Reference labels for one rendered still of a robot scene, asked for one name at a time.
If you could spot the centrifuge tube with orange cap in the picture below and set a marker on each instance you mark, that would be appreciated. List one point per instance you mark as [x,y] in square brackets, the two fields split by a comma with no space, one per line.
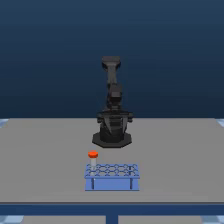
[93,159]

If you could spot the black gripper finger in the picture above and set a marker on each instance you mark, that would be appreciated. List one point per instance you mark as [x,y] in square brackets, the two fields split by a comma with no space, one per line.
[123,126]
[105,126]

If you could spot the dark six-joint robot arm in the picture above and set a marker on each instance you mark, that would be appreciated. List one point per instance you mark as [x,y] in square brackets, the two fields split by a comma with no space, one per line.
[111,68]

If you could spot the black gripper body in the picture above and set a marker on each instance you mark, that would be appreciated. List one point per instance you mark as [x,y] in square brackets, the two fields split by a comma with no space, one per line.
[115,96]

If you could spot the blue test tube rack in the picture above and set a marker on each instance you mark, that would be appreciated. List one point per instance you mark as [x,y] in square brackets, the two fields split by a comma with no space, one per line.
[113,182]

